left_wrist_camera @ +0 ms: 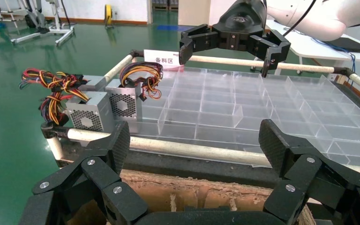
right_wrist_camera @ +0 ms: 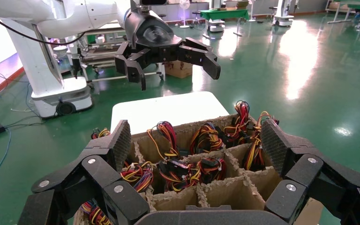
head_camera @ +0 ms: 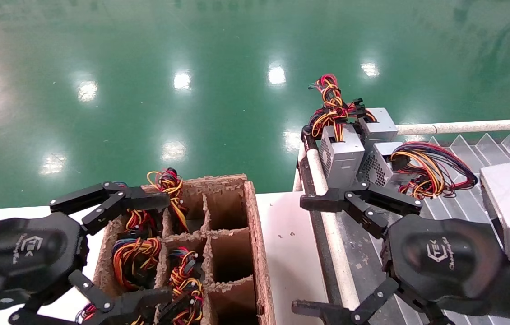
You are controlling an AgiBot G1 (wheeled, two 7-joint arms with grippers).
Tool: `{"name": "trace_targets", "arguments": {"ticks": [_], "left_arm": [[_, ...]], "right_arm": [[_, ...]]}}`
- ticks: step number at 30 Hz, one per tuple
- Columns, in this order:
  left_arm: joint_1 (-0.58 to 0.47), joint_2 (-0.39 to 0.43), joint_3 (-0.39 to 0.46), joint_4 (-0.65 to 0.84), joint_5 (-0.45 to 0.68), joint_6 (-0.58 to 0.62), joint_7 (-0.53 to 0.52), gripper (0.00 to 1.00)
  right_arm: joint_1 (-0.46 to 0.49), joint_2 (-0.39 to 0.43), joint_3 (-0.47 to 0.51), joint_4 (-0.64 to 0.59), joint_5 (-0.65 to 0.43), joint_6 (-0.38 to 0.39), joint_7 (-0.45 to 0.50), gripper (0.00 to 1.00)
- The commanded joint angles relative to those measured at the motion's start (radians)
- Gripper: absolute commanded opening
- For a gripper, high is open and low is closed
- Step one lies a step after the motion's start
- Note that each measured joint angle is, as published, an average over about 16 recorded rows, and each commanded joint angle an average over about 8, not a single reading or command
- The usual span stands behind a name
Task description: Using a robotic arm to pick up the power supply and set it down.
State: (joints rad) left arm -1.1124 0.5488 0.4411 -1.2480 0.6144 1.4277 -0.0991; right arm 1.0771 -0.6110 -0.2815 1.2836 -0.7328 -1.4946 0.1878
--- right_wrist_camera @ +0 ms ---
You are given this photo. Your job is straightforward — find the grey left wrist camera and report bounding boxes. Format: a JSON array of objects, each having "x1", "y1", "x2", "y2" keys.
[{"x1": 131, "y1": 0, "x2": 169, "y2": 13}]

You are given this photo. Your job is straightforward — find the cardboard box with dividers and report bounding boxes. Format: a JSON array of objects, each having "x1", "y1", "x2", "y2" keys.
[{"x1": 74, "y1": 114, "x2": 325, "y2": 225}]

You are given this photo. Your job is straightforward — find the brown cardboard box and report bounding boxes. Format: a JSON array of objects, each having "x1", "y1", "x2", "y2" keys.
[{"x1": 164, "y1": 60, "x2": 194, "y2": 79}]

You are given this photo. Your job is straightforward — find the grey power supply with wires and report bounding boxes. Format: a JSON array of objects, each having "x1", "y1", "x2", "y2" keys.
[{"x1": 243, "y1": 111, "x2": 280, "y2": 172}]

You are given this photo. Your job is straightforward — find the power supply with wire bundle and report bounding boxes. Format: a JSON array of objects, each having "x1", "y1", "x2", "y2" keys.
[
  {"x1": 188, "y1": 121, "x2": 225, "y2": 156},
  {"x1": 146, "y1": 121, "x2": 180, "y2": 160},
  {"x1": 80, "y1": 200, "x2": 114, "y2": 225},
  {"x1": 157, "y1": 157, "x2": 203, "y2": 193},
  {"x1": 223, "y1": 100, "x2": 252, "y2": 147},
  {"x1": 90, "y1": 127, "x2": 111, "y2": 140},
  {"x1": 197, "y1": 157, "x2": 227, "y2": 185},
  {"x1": 119, "y1": 160, "x2": 156, "y2": 194}
]

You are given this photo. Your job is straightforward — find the white low robot base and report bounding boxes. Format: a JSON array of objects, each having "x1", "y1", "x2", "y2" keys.
[{"x1": 207, "y1": 18, "x2": 226, "y2": 33}]

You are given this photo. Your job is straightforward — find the green metal frame table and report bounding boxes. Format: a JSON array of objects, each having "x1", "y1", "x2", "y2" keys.
[{"x1": 325, "y1": 0, "x2": 360, "y2": 29}]

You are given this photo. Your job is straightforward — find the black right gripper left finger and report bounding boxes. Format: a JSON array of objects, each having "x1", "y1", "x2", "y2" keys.
[{"x1": 18, "y1": 119, "x2": 151, "y2": 225}]

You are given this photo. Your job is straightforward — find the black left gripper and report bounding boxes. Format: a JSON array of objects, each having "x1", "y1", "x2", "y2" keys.
[{"x1": 114, "y1": 7, "x2": 222, "y2": 91}]

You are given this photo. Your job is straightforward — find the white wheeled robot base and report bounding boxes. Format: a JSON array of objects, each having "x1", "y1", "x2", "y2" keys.
[{"x1": 0, "y1": 17, "x2": 94, "y2": 119}]

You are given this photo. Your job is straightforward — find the table with green cloth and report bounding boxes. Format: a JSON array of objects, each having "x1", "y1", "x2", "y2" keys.
[{"x1": 199, "y1": 8, "x2": 250, "y2": 37}]

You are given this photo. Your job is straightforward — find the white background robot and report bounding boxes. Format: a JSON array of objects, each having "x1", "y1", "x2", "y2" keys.
[{"x1": 272, "y1": 0, "x2": 295, "y2": 27}]

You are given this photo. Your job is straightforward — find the metal frame cart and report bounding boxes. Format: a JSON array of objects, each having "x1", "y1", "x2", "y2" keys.
[{"x1": 79, "y1": 26, "x2": 165, "y2": 86}]

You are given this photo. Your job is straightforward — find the white standing fan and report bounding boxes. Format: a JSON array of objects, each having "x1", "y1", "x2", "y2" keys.
[{"x1": 178, "y1": 0, "x2": 191, "y2": 29}]

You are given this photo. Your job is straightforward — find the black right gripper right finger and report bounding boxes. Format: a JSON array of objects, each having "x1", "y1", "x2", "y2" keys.
[{"x1": 261, "y1": 118, "x2": 360, "y2": 225}]

